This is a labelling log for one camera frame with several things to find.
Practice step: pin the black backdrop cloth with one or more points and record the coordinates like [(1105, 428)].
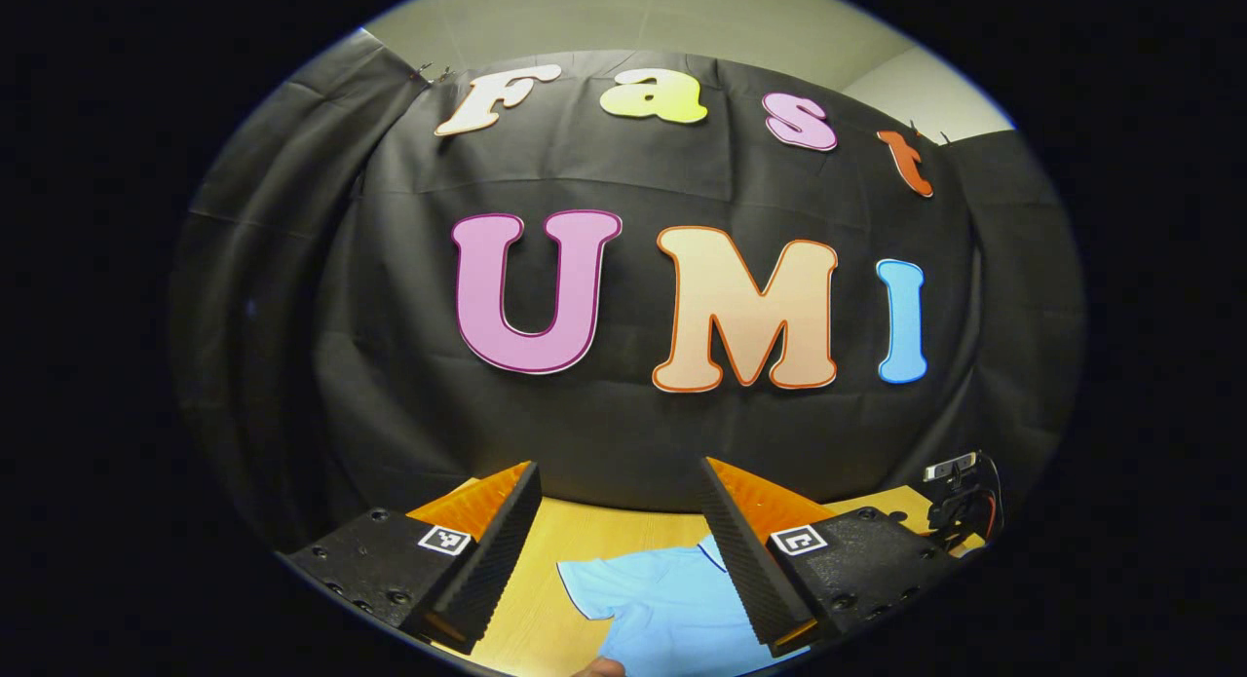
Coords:
[(604, 433)]

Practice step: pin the light blue polo T-shirt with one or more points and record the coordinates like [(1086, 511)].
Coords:
[(662, 609)]

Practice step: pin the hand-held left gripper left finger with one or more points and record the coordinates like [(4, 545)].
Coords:
[(492, 560)]

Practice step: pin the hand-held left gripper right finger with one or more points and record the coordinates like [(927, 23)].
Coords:
[(740, 560)]

